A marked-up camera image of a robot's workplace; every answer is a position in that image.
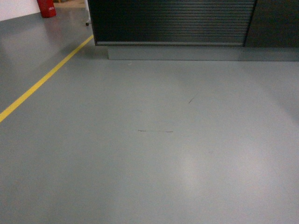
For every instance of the red fire extinguisher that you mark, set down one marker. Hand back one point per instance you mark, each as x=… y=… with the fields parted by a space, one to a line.
x=47 y=8

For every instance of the black slatted checkout counter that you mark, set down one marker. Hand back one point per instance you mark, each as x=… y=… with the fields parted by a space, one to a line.
x=200 y=30

